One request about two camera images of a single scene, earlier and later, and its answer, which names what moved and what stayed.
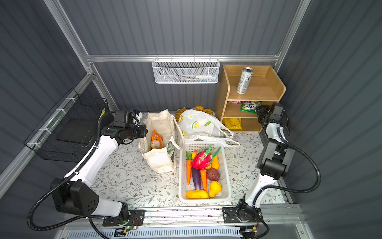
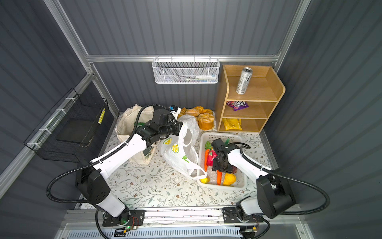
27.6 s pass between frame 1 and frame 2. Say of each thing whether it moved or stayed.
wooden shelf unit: stayed
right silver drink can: stayed
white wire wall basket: stayed
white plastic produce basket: moved
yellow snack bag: stayed
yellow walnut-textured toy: moved
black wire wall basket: stayed
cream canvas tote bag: moved
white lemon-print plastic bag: moved
